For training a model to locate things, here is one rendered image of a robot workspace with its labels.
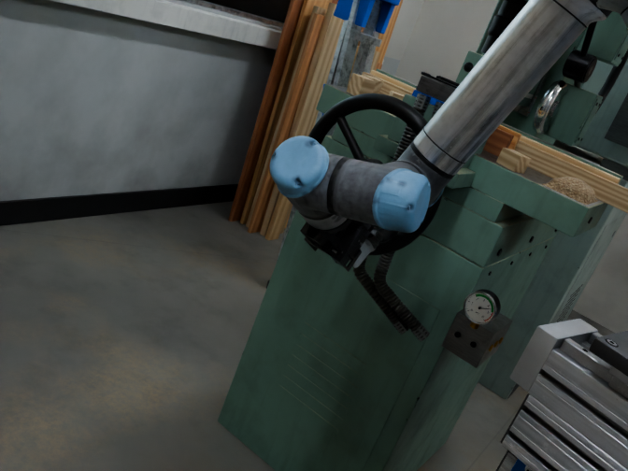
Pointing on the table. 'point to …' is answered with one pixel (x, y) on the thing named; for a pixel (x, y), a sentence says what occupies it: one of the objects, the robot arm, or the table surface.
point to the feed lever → (581, 61)
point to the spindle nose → (503, 21)
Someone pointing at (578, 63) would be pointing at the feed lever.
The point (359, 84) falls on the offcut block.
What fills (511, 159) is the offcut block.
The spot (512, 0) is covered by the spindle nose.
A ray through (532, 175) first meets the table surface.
